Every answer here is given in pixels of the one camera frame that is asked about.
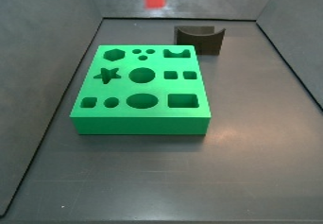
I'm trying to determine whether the green shape sorter block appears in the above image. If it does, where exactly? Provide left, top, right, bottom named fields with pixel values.
left=70, top=45, right=211, bottom=135

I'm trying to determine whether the black curved holder stand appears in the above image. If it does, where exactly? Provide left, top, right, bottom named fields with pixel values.
left=174, top=26, right=226, bottom=56

